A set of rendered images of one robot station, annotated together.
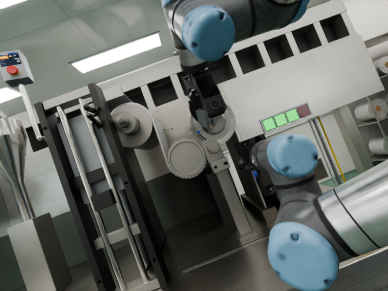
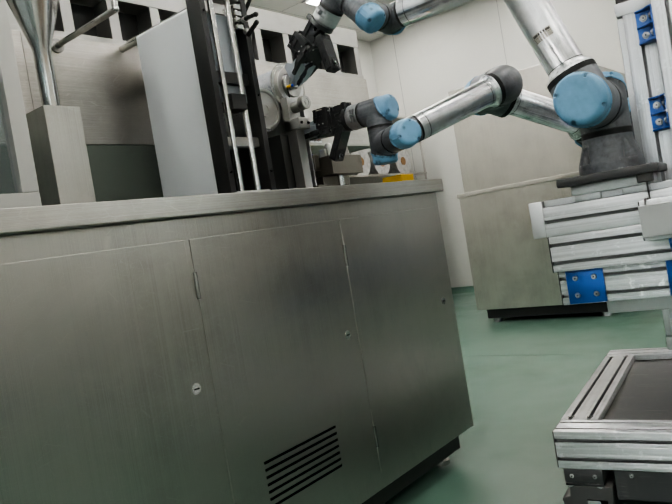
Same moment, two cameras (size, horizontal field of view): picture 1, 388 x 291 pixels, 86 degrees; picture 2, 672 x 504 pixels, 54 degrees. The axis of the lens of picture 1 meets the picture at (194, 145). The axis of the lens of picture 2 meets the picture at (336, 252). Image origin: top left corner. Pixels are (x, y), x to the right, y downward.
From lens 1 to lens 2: 1.64 m
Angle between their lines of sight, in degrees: 49
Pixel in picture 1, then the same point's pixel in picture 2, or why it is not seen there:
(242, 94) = not seen: hidden behind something
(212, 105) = (333, 62)
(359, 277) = (404, 189)
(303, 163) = (394, 111)
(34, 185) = not seen: outside the picture
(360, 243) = (427, 127)
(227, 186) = (302, 146)
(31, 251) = (73, 149)
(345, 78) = not seen: hidden behind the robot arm
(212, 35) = (377, 20)
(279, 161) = (385, 104)
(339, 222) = (422, 118)
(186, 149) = (265, 101)
